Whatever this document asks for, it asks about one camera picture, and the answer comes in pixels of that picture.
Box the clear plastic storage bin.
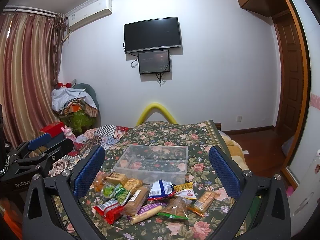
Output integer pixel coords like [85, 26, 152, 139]
[113, 145, 188, 185]

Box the long brown bread pack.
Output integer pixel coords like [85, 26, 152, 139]
[123, 186, 149, 216]

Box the small black wall monitor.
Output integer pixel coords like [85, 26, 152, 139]
[138, 49, 171, 75]

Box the orange snack pack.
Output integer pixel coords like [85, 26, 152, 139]
[92, 171, 108, 192]

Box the beige fleece blanket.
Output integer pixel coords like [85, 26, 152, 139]
[220, 131, 249, 170]

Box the white air conditioner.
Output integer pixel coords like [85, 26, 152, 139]
[68, 0, 112, 31]

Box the green pea snack bag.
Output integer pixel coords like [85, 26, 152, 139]
[113, 184, 131, 205]

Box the pink plush toy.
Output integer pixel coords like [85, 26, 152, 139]
[61, 125, 76, 142]

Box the green jelly cup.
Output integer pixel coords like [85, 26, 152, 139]
[101, 182, 116, 199]

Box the blue white snack bag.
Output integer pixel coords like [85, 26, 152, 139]
[147, 180, 175, 201]

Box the striped red gold curtain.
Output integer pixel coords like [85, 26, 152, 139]
[1, 12, 67, 146]

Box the golden cracker pack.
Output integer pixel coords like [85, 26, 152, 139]
[124, 178, 143, 194]

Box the pile of clothes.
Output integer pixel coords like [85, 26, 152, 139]
[51, 80, 99, 135]

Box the wafer biscuit pack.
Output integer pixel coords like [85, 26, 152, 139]
[188, 190, 219, 217]

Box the floral green bedspread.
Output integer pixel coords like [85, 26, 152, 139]
[48, 120, 253, 240]

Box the red snack bag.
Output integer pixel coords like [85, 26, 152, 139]
[93, 198, 124, 225]

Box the red box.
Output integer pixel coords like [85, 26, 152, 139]
[39, 121, 64, 138]

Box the patchwork quilt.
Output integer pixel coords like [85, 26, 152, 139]
[49, 125, 129, 177]

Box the square cracker pack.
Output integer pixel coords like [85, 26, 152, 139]
[105, 172, 129, 186]

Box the yellow foam bed rail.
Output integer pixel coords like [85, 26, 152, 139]
[136, 102, 177, 126]

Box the brown wooden door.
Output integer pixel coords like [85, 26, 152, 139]
[274, 12, 303, 140]

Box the black wall television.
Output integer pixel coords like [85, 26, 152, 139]
[124, 17, 182, 53]

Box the purple biscuit pack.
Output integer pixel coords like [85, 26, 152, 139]
[129, 203, 164, 225]

